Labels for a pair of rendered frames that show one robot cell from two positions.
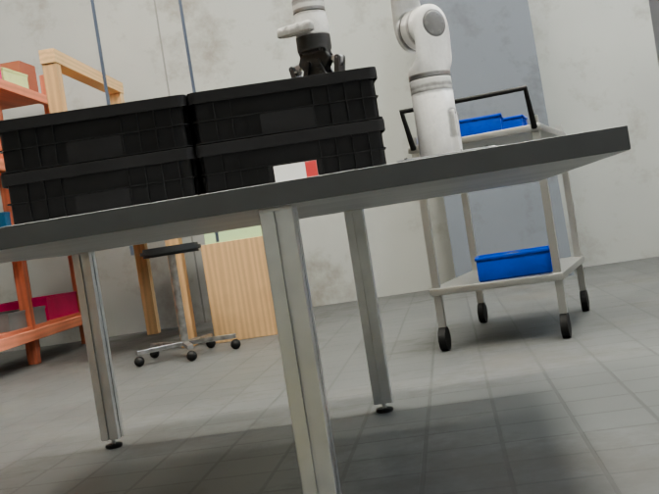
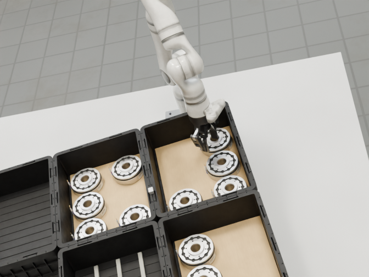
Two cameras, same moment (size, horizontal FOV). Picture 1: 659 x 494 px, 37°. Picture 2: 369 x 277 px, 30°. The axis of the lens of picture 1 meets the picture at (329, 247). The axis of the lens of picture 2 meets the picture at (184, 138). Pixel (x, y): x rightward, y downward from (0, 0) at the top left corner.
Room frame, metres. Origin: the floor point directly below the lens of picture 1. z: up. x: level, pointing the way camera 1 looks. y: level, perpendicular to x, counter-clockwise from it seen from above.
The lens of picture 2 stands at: (2.01, 1.53, 2.42)
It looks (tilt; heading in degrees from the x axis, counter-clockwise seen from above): 43 degrees down; 277
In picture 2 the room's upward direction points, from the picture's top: 20 degrees counter-clockwise
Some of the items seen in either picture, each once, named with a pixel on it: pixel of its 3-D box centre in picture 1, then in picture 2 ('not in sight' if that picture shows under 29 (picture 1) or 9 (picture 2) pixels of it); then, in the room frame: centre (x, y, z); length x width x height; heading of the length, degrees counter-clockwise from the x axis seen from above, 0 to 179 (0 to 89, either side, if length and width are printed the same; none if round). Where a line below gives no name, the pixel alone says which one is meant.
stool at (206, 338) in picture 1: (182, 300); not in sight; (5.81, 0.91, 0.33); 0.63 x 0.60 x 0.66; 176
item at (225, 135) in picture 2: not in sight; (214, 139); (2.11, -0.06, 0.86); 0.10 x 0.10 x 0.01
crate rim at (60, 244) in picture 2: not in sight; (101, 186); (2.48, 0.07, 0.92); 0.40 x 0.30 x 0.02; 93
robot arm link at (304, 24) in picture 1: (305, 22); (202, 103); (2.11, -0.02, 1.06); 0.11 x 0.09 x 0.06; 144
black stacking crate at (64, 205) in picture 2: not in sight; (107, 197); (2.48, 0.07, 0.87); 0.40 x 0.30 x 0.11; 93
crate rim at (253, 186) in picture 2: (281, 95); (195, 158); (2.18, 0.05, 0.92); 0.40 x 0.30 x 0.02; 93
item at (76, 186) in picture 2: not in sight; (85, 179); (2.55, -0.03, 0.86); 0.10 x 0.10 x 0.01
